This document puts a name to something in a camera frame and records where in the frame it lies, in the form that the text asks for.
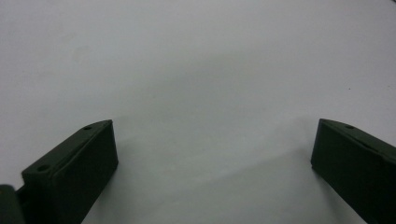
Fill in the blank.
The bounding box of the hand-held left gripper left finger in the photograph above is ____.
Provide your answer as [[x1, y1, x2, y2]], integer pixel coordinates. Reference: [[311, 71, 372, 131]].
[[16, 119, 120, 224]]

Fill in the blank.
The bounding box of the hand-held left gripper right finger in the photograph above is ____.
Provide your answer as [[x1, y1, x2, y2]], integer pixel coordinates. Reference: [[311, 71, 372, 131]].
[[310, 118, 396, 224]]

